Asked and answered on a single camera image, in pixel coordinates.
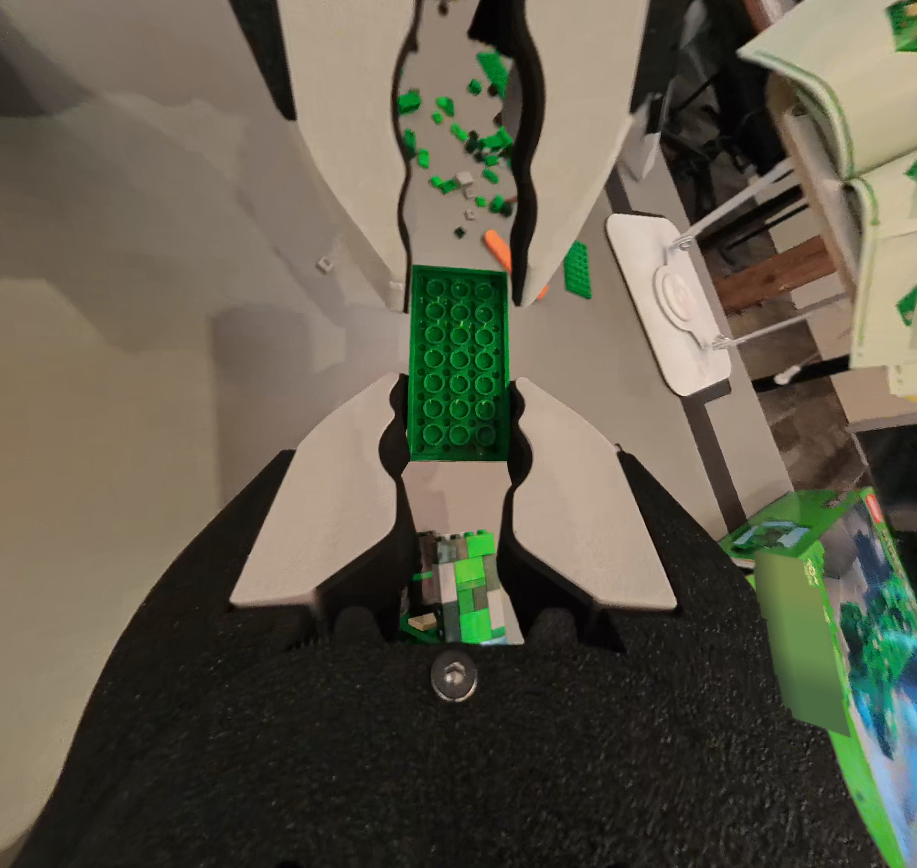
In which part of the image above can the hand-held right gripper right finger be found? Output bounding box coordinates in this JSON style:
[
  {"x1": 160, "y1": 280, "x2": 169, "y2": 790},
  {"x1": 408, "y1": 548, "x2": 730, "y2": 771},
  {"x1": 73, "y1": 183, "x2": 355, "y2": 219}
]
[{"x1": 498, "y1": 377, "x2": 678, "y2": 614}]

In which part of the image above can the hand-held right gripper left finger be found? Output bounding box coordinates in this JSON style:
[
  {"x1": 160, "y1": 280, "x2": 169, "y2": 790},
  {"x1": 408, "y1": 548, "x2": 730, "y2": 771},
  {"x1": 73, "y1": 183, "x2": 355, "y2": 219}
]
[{"x1": 229, "y1": 372, "x2": 411, "y2": 614}]

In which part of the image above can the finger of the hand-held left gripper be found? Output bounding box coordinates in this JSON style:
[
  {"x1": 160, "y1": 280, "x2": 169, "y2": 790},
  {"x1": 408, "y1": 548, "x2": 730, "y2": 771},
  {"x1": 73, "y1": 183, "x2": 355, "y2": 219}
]
[
  {"x1": 267, "y1": 0, "x2": 424, "y2": 312},
  {"x1": 469, "y1": 0, "x2": 660, "y2": 308}
]

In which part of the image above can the hollow green lego block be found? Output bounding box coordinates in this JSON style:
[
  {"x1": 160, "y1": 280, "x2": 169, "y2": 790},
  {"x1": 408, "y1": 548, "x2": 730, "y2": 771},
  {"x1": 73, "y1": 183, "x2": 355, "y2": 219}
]
[{"x1": 397, "y1": 530, "x2": 525, "y2": 646}]

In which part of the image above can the green lego plate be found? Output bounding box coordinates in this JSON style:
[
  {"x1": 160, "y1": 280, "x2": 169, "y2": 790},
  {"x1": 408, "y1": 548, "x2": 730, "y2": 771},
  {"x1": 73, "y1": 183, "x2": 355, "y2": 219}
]
[
  {"x1": 562, "y1": 241, "x2": 594, "y2": 301},
  {"x1": 406, "y1": 265, "x2": 512, "y2": 463}
]

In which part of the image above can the pile of loose lego bricks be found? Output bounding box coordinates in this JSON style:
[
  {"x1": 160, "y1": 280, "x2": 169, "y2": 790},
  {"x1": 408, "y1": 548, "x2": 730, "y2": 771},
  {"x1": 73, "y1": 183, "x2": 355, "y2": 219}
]
[{"x1": 396, "y1": 52, "x2": 518, "y2": 239}]

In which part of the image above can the lego instruction booklet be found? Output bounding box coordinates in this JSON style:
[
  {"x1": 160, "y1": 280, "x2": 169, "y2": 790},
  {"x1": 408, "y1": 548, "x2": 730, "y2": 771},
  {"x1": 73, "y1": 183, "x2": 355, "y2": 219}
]
[{"x1": 738, "y1": 0, "x2": 917, "y2": 403}]

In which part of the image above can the green lego set box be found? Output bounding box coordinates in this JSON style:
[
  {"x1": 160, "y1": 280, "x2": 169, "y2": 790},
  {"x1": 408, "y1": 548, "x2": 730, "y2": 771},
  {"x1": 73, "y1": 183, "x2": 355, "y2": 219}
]
[{"x1": 718, "y1": 487, "x2": 917, "y2": 868}]

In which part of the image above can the orange brick separator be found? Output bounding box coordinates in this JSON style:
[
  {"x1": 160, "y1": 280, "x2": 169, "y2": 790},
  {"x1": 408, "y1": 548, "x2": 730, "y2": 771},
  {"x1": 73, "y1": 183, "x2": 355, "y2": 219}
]
[{"x1": 485, "y1": 229, "x2": 549, "y2": 299}]

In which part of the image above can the white book stand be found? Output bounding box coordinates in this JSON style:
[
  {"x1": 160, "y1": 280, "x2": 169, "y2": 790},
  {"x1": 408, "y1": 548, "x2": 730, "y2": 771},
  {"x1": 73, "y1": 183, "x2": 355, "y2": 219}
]
[{"x1": 605, "y1": 159, "x2": 850, "y2": 398}]

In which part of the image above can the wooden pillar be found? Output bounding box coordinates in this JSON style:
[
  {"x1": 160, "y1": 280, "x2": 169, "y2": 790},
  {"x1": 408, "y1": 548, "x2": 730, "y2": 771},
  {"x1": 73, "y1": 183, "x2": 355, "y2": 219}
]
[{"x1": 713, "y1": 234, "x2": 839, "y2": 315}]

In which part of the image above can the white cord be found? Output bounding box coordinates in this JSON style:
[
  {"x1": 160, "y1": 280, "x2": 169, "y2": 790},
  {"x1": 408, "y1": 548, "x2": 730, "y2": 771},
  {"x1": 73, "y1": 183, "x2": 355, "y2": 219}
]
[{"x1": 774, "y1": 349, "x2": 850, "y2": 385}]

